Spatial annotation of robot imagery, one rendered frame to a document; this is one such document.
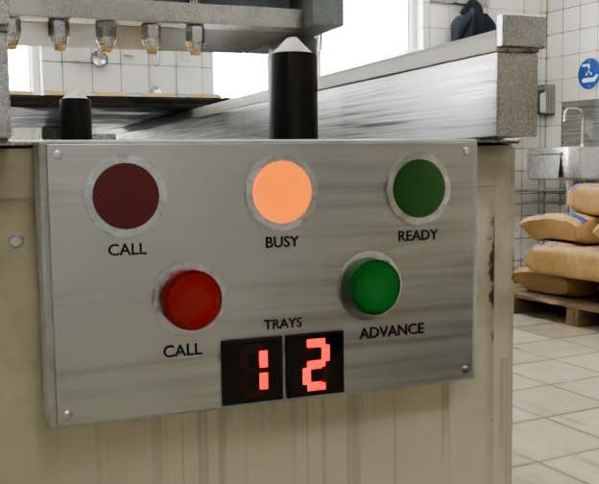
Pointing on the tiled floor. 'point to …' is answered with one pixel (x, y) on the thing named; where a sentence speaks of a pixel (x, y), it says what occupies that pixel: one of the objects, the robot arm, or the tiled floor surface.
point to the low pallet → (595, 310)
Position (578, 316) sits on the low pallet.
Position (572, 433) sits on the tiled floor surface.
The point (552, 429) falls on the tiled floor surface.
